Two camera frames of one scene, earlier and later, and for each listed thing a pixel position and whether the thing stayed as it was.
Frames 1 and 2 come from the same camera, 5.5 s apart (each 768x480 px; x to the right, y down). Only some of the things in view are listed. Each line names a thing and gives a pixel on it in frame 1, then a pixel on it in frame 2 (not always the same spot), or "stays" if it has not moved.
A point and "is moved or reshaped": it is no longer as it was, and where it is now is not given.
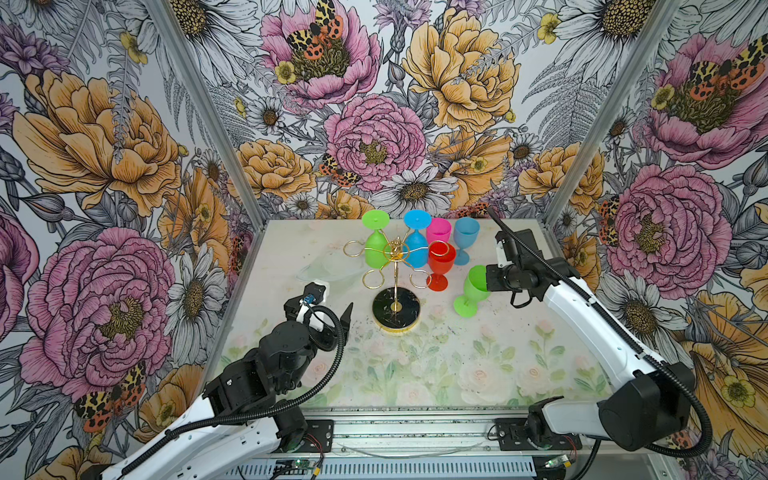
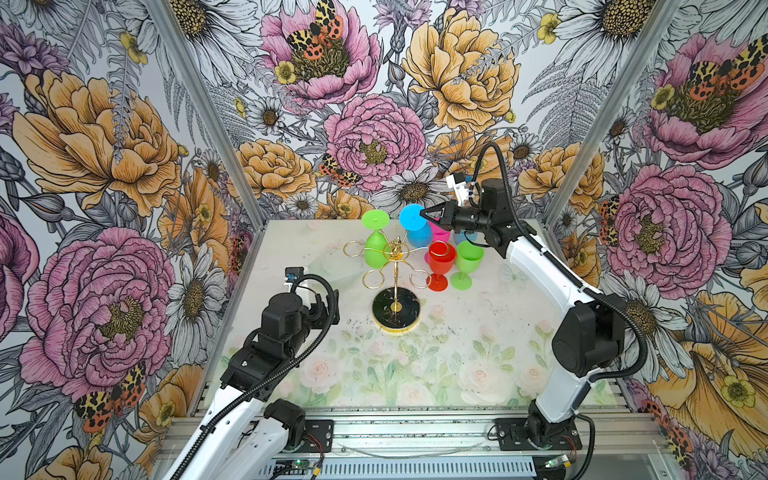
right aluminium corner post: (662, 27) stays
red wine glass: (441, 257) stays
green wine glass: (475, 289) to (468, 258)
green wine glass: (377, 248) stays
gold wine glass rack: (395, 309) stays
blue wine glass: (416, 244) is moved or reshaped
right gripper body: (504, 278) to (460, 218)
